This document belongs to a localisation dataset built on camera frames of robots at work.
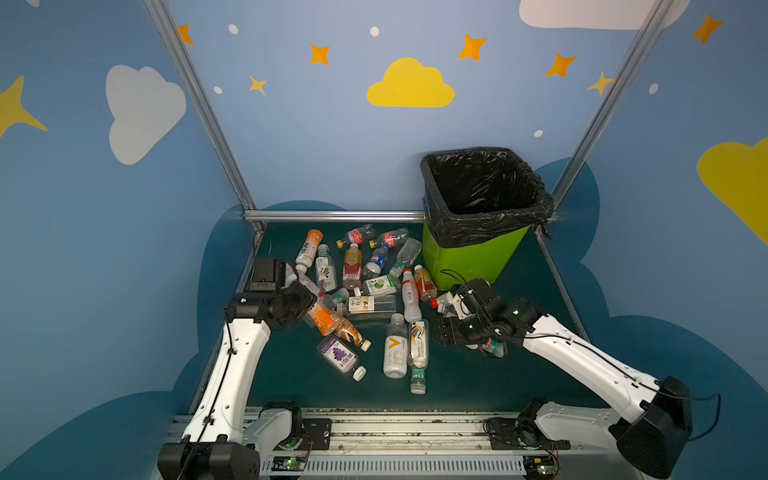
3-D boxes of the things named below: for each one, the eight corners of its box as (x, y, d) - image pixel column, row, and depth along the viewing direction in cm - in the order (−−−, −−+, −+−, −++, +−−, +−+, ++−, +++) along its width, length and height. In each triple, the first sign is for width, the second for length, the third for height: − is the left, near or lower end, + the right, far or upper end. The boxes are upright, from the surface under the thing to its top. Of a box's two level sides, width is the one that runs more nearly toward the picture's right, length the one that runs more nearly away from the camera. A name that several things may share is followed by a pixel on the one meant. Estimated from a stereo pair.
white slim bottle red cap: (405, 323, 94) (406, 319, 92) (397, 273, 106) (398, 269, 105) (421, 321, 94) (422, 318, 92) (411, 272, 107) (412, 268, 105)
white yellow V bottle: (383, 378, 83) (383, 373, 80) (383, 319, 95) (383, 313, 92) (408, 378, 83) (409, 373, 80) (405, 319, 95) (406, 313, 92)
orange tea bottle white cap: (423, 303, 100) (424, 296, 97) (406, 273, 108) (407, 266, 104) (437, 298, 101) (438, 291, 98) (419, 269, 109) (421, 262, 106)
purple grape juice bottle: (317, 350, 89) (315, 346, 87) (331, 336, 92) (330, 331, 90) (356, 386, 83) (355, 383, 80) (370, 369, 86) (370, 366, 84)
